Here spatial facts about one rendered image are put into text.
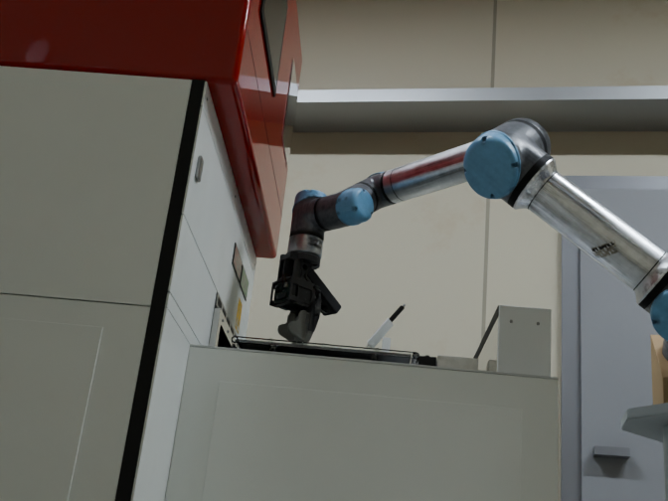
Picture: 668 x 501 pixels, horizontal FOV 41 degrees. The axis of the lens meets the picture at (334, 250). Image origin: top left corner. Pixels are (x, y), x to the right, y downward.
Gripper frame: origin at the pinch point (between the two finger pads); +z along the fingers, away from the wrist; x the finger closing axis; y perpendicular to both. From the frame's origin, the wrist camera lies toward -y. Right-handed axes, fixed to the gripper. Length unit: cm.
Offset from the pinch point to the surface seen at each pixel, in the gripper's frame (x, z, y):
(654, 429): 53, 12, -47
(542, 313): 50, -3, -15
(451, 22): -97, -206, -134
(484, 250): -83, -92, -146
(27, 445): 20, 32, 60
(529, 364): 49, 6, -14
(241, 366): 21.2, 13.0, 27.5
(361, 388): 34.7, 14.8, 11.9
